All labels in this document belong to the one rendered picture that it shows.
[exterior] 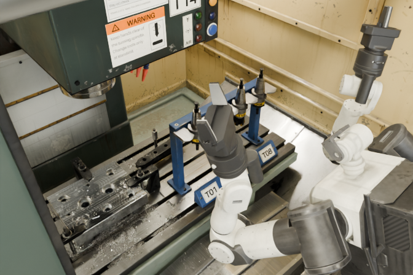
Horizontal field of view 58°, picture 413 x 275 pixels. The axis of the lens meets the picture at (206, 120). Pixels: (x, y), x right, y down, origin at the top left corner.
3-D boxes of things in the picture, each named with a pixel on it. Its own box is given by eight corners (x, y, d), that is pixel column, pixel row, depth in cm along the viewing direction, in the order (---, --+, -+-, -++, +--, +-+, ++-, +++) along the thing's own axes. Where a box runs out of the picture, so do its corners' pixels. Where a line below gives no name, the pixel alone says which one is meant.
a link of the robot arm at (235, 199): (220, 158, 91) (214, 191, 100) (228, 188, 85) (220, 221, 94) (246, 157, 93) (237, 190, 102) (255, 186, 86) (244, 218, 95)
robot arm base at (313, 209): (325, 261, 97) (363, 258, 88) (292, 278, 89) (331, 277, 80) (305, 204, 100) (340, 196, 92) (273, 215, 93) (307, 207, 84)
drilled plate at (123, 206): (148, 201, 143) (147, 193, 139) (77, 247, 128) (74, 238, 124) (116, 169, 156) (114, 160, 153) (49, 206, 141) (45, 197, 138)
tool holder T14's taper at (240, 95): (239, 97, 147) (240, 82, 143) (248, 101, 145) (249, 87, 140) (232, 101, 145) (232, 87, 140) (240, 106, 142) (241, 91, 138)
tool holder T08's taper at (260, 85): (260, 86, 153) (261, 72, 148) (267, 91, 150) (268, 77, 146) (251, 89, 151) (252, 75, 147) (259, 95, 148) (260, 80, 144)
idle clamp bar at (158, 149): (186, 147, 172) (185, 137, 168) (142, 178, 157) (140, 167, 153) (179, 142, 175) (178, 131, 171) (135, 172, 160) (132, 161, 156)
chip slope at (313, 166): (346, 191, 188) (359, 153, 172) (251, 279, 152) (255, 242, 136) (224, 110, 240) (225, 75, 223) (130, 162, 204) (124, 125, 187)
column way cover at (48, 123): (114, 129, 182) (94, 31, 149) (15, 178, 157) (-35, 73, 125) (109, 124, 184) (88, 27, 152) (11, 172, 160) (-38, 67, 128)
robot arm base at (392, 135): (411, 158, 120) (443, 154, 110) (394, 189, 116) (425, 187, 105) (379, 126, 119) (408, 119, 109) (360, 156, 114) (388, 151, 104)
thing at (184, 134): (196, 137, 131) (196, 135, 130) (185, 144, 128) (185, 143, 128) (184, 127, 135) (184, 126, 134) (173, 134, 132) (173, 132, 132)
